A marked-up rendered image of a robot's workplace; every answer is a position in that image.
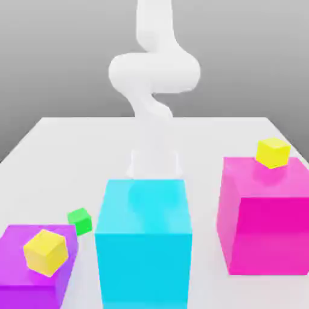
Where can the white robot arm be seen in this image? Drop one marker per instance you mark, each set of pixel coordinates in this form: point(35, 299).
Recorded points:
point(154, 72)

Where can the small green cube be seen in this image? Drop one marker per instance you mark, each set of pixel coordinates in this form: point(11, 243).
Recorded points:
point(80, 221)

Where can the small yellow cube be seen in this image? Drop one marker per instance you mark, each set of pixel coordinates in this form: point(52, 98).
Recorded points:
point(272, 152)
point(45, 253)

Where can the large cyan box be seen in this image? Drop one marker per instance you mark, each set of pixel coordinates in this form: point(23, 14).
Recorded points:
point(143, 260)

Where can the large pink box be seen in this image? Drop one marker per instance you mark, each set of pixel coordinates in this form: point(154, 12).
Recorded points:
point(270, 231)

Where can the large purple box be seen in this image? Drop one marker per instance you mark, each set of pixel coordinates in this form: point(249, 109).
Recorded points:
point(21, 289)

